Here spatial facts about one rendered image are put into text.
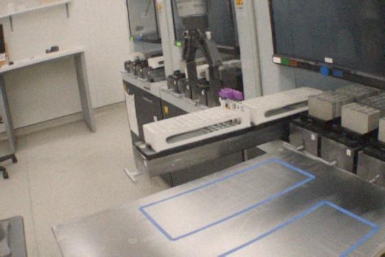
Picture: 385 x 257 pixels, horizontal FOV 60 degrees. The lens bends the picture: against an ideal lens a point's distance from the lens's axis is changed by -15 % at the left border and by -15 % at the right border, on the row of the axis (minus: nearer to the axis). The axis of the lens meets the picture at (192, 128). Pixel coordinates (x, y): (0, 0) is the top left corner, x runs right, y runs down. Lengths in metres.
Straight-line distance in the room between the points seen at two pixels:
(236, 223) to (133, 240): 0.18
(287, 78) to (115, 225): 0.87
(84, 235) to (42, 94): 3.88
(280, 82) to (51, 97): 3.52
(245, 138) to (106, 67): 3.60
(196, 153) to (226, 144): 0.09
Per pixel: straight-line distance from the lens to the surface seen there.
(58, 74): 4.52
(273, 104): 1.19
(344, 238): 0.64
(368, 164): 0.98
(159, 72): 2.33
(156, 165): 1.03
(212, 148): 1.08
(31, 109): 4.57
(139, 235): 0.69
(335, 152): 1.06
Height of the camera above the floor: 1.20
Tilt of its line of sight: 19 degrees down
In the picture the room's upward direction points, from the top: 7 degrees counter-clockwise
